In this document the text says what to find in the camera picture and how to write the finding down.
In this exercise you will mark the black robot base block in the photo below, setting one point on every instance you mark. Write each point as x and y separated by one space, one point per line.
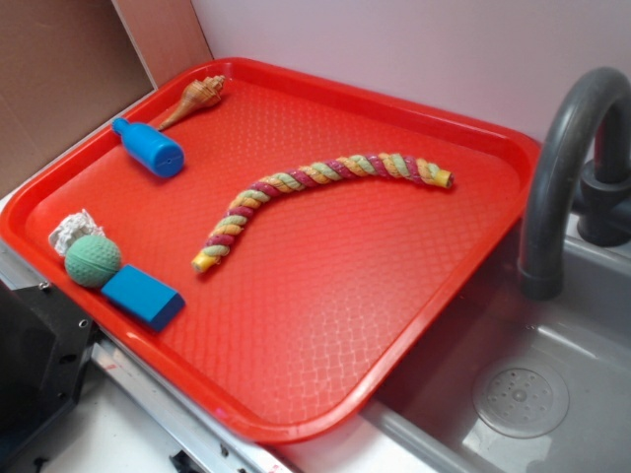
46 343

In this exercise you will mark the blue plastic bottle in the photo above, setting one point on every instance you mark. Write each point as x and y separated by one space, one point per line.
158 153

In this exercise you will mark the red plastic tray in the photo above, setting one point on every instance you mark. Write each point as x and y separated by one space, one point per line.
325 289

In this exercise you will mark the brown conch seashell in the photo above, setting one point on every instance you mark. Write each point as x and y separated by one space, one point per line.
199 94

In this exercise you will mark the blue rectangular block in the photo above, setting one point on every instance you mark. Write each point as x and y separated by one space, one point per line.
144 297

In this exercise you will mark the green textured rubber ball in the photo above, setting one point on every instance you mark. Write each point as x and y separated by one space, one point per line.
92 260

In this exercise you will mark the white crumpled cloth piece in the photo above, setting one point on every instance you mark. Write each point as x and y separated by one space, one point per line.
72 228

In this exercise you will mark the grey plastic sink basin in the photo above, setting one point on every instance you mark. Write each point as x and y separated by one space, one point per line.
425 404

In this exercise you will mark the round sink drain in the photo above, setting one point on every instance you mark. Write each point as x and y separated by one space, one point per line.
520 398

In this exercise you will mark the grey curved toy faucet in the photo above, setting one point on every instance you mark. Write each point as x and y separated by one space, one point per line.
583 168

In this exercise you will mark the brown cardboard panel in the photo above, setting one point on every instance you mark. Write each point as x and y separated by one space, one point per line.
67 67

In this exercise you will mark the multicolour twisted rope toy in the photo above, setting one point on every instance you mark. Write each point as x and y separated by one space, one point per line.
243 207

